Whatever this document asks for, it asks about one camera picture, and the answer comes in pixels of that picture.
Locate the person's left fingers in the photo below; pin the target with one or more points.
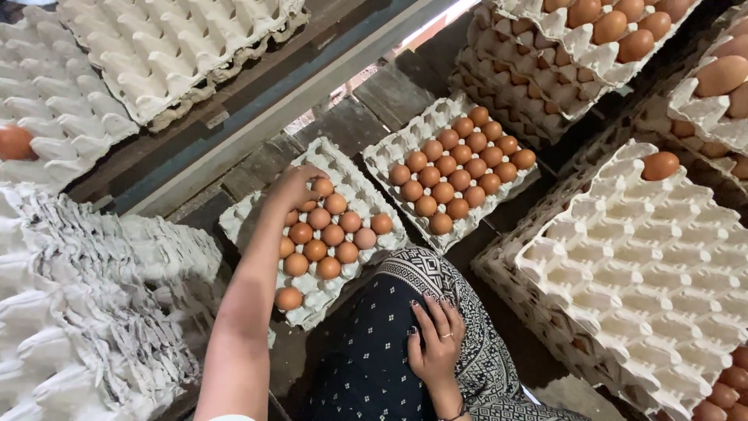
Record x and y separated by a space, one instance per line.
311 173

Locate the dark patterned trousers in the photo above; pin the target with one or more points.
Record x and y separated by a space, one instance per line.
368 362

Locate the person's left hand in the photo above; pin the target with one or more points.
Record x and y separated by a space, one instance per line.
292 188

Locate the single brown egg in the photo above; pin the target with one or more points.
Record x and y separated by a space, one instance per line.
660 166
14 143

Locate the stack of egg-filled trays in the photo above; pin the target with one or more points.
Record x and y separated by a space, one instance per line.
543 64

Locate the dark wooden slat platform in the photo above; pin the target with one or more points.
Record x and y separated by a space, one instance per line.
385 93

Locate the half-filled grey egg tray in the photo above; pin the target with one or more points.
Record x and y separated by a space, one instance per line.
345 169

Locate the sideways pile of empty trays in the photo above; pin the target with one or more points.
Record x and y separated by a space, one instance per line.
82 304

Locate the white sleeve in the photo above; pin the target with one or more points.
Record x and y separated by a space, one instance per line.
232 418

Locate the heap of brown eggs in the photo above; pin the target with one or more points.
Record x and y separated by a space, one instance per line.
727 386

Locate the person's right hand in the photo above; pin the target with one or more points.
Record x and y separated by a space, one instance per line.
437 351

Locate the long metal and wood beam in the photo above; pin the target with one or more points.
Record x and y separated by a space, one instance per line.
257 99

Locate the loose group of brown eggs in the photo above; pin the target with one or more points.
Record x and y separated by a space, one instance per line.
332 235

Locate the big stack of grey trays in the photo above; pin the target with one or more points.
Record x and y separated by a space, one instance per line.
637 275

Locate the stack of empty white trays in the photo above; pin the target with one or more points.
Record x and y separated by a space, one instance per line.
64 111
169 52

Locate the tall stack of filled trays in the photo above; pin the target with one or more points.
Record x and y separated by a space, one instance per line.
710 99

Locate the tight block of brown eggs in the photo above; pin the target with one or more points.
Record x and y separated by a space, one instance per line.
459 178

